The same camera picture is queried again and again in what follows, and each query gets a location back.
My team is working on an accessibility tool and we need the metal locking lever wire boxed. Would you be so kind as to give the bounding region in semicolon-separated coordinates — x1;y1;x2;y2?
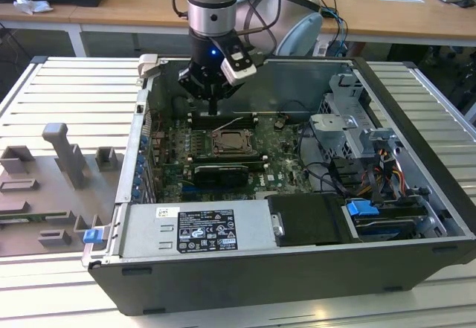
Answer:
214;116;246;134

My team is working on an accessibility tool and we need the metal socket cover frame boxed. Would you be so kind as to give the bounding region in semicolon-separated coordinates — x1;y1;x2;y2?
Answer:
212;129;258;156

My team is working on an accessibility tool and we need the silver CPU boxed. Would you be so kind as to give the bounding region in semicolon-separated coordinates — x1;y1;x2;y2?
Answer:
222;133;248;149

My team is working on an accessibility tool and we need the RAM slot with black clips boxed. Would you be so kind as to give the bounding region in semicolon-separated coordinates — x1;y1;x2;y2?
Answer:
190;115;257;120
191;121;260;127

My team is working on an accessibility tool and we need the RAM slot with white clips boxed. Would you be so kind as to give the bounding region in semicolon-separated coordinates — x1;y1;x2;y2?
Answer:
190;118;259;124
189;112;257;118

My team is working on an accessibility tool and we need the CPU socket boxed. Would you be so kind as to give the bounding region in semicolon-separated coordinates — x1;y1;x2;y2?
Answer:
210;126;260;158

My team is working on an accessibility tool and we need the grey case latch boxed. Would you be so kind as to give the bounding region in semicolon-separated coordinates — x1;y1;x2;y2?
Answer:
136;54;160;80

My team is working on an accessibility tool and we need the graphics card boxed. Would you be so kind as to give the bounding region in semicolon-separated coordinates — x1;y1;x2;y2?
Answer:
193;164;248;188

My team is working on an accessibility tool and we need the green motherboard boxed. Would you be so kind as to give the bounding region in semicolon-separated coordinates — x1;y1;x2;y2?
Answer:
148;112;317;202

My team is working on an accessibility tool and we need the wooden desk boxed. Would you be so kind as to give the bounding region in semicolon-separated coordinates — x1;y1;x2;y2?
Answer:
0;0;209;57
318;0;476;46

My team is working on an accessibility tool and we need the perforated metal drive cage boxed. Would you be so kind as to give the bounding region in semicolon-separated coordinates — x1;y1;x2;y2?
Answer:
308;73;406;161

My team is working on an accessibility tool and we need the silver power supply unit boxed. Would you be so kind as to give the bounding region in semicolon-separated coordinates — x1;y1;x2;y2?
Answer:
119;199;279;259

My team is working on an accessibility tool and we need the black plastic shroud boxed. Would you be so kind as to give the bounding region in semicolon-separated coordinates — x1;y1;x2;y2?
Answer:
267;192;354;248

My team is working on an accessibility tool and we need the crumpled white paper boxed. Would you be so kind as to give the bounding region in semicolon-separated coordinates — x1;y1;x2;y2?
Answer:
13;0;53;13

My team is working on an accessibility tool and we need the grey parts rack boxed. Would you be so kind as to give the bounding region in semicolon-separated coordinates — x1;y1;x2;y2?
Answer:
0;121;126;258

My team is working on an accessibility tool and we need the hard disk in blue carrier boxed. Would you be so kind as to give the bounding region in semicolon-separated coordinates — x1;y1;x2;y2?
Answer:
344;199;428;242

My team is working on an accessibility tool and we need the black and silver PC case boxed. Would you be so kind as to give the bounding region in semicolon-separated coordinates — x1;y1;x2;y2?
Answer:
87;54;476;316

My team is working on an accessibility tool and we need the green RAM stick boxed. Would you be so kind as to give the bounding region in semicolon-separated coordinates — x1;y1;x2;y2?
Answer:
0;213;51;225

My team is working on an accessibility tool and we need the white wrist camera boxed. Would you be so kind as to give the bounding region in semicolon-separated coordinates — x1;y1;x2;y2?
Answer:
219;43;260;86

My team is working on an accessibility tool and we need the coloured power wire bundle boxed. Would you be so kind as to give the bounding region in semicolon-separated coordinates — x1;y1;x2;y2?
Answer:
375;149;407;199

